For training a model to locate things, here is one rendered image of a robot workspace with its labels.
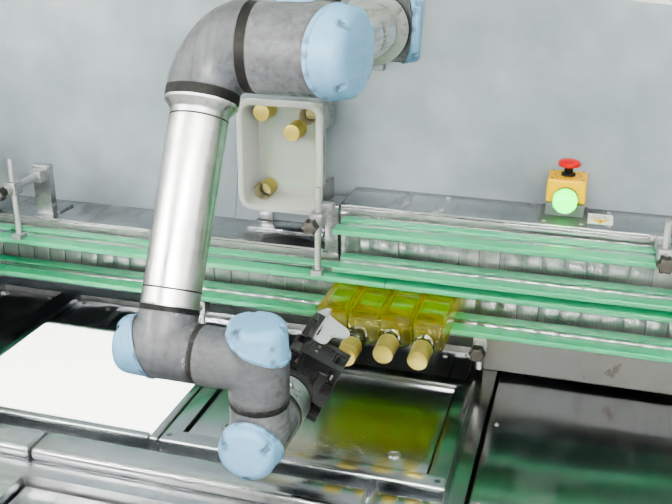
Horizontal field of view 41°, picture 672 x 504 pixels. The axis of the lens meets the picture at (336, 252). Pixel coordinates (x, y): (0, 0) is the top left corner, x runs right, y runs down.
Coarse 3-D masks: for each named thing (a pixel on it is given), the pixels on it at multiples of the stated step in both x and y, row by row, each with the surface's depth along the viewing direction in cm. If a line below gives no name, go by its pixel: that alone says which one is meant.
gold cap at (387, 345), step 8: (384, 336) 150; (392, 336) 150; (376, 344) 148; (384, 344) 147; (392, 344) 148; (376, 352) 147; (384, 352) 147; (392, 352) 147; (376, 360) 148; (384, 360) 147
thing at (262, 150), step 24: (240, 120) 175; (288, 120) 179; (240, 144) 176; (264, 144) 183; (288, 144) 181; (312, 144) 180; (240, 168) 178; (264, 168) 185; (288, 168) 183; (312, 168) 182; (240, 192) 180; (288, 192) 185; (312, 192) 183
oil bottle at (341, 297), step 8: (336, 288) 165; (344, 288) 165; (352, 288) 165; (360, 288) 166; (328, 296) 162; (336, 296) 162; (344, 296) 162; (352, 296) 162; (320, 304) 158; (328, 304) 158; (336, 304) 158; (344, 304) 159; (352, 304) 160; (336, 312) 156; (344, 312) 157; (344, 320) 157
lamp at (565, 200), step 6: (558, 192) 162; (564, 192) 161; (570, 192) 161; (558, 198) 161; (564, 198) 161; (570, 198) 161; (576, 198) 161; (558, 204) 162; (564, 204) 161; (570, 204) 161; (576, 204) 161; (558, 210) 162; (564, 210) 162; (570, 210) 162
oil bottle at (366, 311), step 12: (372, 288) 166; (384, 288) 166; (360, 300) 161; (372, 300) 161; (384, 300) 161; (348, 312) 157; (360, 312) 156; (372, 312) 156; (348, 324) 155; (360, 324) 154; (372, 324) 154; (372, 336) 155
